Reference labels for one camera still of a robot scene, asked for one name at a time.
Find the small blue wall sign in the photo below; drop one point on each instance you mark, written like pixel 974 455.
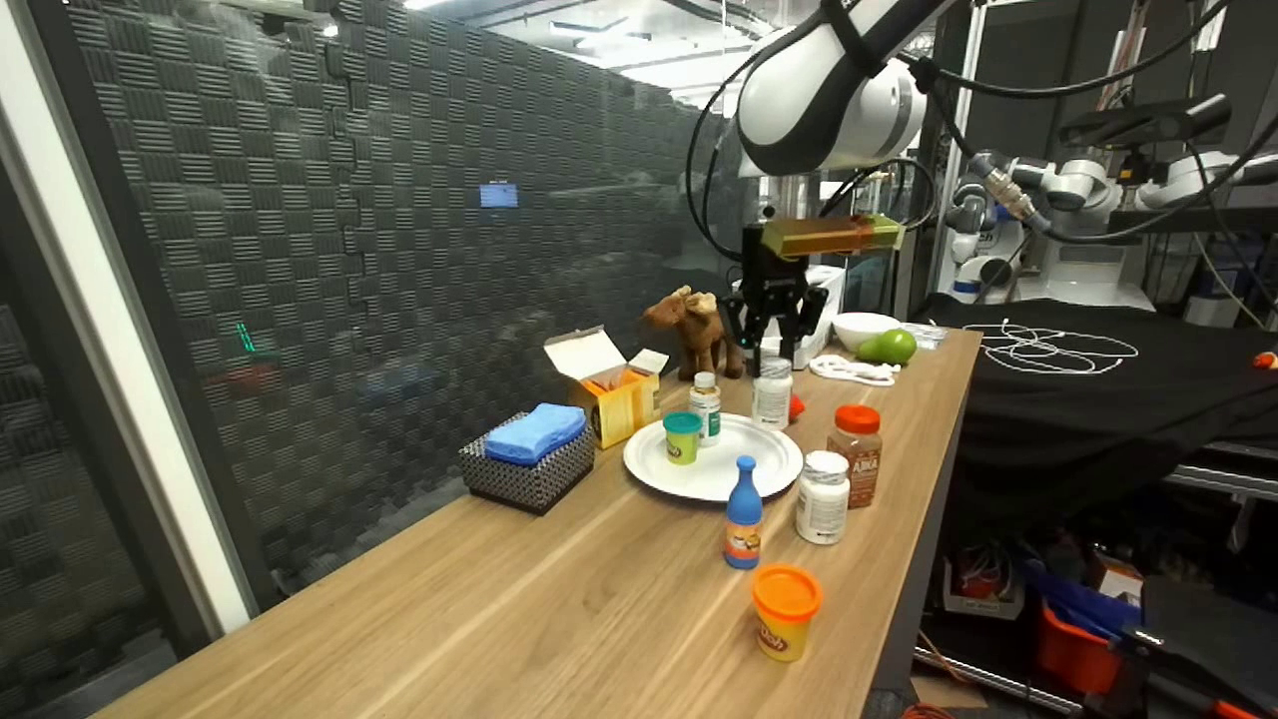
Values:
pixel 497 196

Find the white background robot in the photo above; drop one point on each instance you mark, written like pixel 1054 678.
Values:
pixel 1180 182

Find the yellow open carton box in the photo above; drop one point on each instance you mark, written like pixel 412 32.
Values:
pixel 613 393

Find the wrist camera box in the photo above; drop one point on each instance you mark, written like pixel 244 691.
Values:
pixel 833 238

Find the brown plush moose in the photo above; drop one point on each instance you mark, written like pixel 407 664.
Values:
pixel 692 333

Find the green toy pear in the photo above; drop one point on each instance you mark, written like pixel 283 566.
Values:
pixel 887 350

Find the grey woven basket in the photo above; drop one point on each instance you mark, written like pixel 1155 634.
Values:
pixel 525 484

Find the white paper plate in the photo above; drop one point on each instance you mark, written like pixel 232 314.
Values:
pixel 731 470

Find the blue bottle colourful label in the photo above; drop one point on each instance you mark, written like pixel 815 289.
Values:
pixel 745 520

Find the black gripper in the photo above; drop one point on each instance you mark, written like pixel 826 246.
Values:
pixel 775 285

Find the white container with leaves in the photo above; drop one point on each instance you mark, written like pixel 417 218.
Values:
pixel 833 314

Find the spice jar red lid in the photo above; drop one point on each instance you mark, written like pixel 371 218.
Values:
pixel 855 461

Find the black cloth covered table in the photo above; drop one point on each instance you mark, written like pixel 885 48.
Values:
pixel 1131 403

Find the white bowl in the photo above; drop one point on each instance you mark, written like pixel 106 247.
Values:
pixel 861 323

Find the yellow tub orange lid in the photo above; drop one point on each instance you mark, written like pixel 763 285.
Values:
pixel 785 611

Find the white pill bottle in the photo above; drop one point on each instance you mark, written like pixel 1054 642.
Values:
pixel 704 403
pixel 773 387
pixel 826 500

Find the small orange object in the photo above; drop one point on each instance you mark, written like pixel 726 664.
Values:
pixel 1263 362

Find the red storage bin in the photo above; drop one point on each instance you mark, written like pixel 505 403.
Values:
pixel 1076 654

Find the orange toy tomato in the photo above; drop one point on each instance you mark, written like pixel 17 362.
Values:
pixel 798 409

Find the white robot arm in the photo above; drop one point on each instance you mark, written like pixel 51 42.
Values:
pixel 826 82

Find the blue sponge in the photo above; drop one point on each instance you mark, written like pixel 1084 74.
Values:
pixel 536 433

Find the green tub teal lid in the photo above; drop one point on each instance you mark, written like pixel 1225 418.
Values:
pixel 686 437

